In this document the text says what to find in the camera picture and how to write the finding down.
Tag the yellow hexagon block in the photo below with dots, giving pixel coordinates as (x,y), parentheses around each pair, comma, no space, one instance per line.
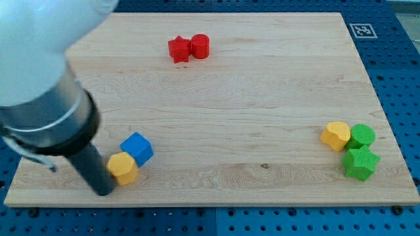
(123,168)

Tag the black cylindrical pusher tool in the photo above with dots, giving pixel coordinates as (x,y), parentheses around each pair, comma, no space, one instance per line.
(90,165)

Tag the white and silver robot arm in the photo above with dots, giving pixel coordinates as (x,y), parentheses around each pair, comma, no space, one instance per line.
(42,101)

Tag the blue cube block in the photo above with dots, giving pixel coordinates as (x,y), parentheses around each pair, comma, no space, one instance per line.
(138,148)

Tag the wooden board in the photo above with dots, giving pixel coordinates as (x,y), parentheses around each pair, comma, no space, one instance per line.
(240,128)

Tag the red star block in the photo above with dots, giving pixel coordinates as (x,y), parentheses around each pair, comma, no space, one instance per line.
(179,49)

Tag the red cylinder block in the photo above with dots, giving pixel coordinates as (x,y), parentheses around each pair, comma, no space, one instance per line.
(200,46)

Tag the yellow heart block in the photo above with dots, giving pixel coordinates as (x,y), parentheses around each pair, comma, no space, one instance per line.
(336,135)

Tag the green cylinder block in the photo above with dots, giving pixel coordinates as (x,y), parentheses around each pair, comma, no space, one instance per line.
(360,135)

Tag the green star block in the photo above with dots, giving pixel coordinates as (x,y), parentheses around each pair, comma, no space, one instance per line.
(360,163)

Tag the white fiducial marker tag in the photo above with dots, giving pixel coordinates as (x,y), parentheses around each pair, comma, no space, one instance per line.
(363,31)

